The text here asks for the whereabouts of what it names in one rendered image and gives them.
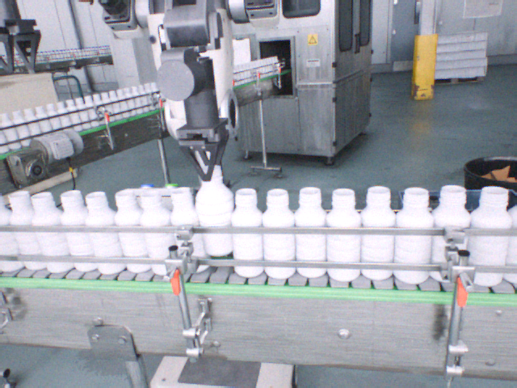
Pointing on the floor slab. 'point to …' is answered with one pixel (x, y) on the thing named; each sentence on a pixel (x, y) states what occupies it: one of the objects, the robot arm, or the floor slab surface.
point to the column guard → (424, 66)
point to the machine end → (312, 78)
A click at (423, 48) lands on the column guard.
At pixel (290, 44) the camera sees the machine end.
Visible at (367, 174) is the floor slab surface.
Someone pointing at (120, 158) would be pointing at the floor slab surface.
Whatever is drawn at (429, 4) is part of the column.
